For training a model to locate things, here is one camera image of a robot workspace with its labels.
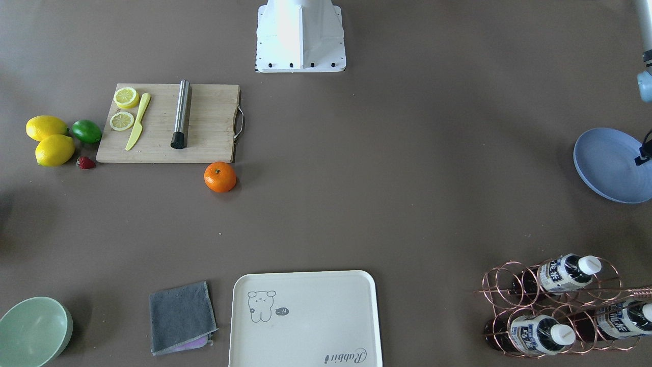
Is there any orange fruit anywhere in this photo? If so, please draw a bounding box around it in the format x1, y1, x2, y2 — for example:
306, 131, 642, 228
203, 161, 237, 193

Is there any blue round plate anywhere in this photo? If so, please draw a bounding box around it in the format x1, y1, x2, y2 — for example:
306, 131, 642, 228
573, 128, 651, 204

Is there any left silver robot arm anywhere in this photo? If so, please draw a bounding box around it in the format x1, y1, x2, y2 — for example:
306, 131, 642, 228
634, 1, 651, 103

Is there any cream rabbit tray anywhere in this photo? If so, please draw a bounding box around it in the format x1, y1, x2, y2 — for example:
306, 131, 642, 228
228, 270, 384, 366

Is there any steel cylinder black tip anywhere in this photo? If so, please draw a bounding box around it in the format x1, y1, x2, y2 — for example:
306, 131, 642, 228
170, 80, 192, 149

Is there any yellow plastic knife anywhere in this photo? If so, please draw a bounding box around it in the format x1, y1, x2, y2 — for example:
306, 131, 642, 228
124, 93, 151, 151

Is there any grey folded cloth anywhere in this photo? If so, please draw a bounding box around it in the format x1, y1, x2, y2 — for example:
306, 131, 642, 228
149, 280, 218, 356

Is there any lemon slice lower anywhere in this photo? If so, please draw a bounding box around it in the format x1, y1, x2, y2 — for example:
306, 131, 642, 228
109, 111, 135, 132

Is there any lemon slice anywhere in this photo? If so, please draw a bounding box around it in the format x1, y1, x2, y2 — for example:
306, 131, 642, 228
109, 111, 135, 132
113, 87, 140, 109

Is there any lemon slice upper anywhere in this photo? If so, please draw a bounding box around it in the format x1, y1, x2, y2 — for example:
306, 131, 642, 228
113, 87, 140, 109

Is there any red strawberry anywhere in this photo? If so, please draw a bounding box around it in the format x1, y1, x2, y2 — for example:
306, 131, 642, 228
75, 156, 96, 170

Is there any green lime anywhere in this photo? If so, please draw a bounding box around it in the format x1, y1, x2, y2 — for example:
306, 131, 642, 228
71, 119, 102, 144

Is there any tea bottle front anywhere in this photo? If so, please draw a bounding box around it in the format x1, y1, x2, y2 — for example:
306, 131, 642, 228
484, 315, 577, 357

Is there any tea bottle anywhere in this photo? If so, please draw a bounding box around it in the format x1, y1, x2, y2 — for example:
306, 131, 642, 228
484, 315, 577, 357
508, 253, 602, 299
570, 298, 651, 343

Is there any tea bottle middle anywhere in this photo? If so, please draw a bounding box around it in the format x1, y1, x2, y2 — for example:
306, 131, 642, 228
508, 253, 602, 299

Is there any yellow lemon lower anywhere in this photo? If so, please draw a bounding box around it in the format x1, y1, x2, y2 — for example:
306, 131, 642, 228
35, 134, 75, 167

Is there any yellow lemon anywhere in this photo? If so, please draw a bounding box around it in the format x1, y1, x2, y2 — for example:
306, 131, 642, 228
35, 134, 75, 167
25, 115, 68, 142

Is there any yellow lemon upper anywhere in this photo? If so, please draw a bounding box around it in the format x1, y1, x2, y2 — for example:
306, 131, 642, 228
25, 115, 68, 142

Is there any tea bottle back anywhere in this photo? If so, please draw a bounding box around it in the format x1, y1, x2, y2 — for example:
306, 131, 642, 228
570, 298, 651, 343

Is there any green bowl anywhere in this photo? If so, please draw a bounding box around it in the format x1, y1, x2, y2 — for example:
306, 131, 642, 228
1, 297, 74, 366

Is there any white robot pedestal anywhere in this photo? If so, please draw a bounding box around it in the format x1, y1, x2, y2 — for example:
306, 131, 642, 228
255, 1, 347, 73

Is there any copper wire bottle rack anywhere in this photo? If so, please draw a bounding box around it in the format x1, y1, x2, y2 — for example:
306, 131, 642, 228
480, 256, 650, 358

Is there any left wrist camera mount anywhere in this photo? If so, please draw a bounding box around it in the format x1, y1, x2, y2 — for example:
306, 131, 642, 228
634, 130, 652, 166

